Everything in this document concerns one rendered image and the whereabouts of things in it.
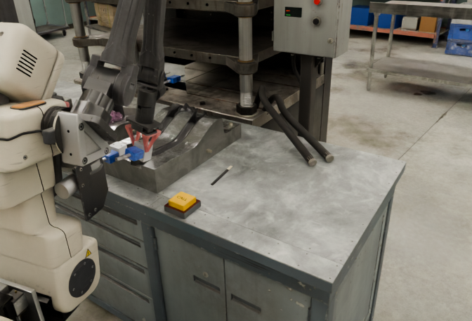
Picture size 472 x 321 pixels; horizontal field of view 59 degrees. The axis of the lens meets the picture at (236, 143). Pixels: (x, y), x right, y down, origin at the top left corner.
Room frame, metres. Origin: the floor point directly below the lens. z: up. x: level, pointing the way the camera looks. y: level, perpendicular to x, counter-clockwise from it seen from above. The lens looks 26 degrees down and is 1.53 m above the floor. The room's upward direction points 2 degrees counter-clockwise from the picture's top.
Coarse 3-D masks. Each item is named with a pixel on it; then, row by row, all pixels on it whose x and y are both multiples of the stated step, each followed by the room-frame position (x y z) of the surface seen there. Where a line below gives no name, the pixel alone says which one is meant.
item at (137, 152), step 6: (138, 144) 1.20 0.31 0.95; (126, 150) 1.17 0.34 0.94; (132, 150) 1.17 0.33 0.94; (138, 150) 1.18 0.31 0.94; (144, 150) 1.19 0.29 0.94; (150, 150) 1.21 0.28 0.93; (120, 156) 1.14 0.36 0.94; (126, 156) 1.15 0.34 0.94; (132, 156) 1.16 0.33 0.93; (138, 156) 1.17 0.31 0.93; (144, 156) 1.19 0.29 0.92; (150, 156) 1.21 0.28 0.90
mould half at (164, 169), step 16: (160, 112) 1.53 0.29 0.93; (192, 112) 1.51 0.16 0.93; (176, 128) 1.43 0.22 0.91; (192, 128) 1.41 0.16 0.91; (208, 128) 1.38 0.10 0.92; (224, 128) 1.52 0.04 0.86; (240, 128) 1.55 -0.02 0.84; (160, 144) 1.34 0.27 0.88; (192, 144) 1.33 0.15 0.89; (208, 144) 1.38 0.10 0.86; (224, 144) 1.46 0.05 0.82; (128, 160) 1.21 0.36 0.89; (160, 160) 1.21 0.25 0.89; (176, 160) 1.23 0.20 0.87; (192, 160) 1.30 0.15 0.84; (128, 176) 1.22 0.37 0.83; (144, 176) 1.17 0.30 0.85; (160, 176) 1.16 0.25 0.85; (176, 176) 1.23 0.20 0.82
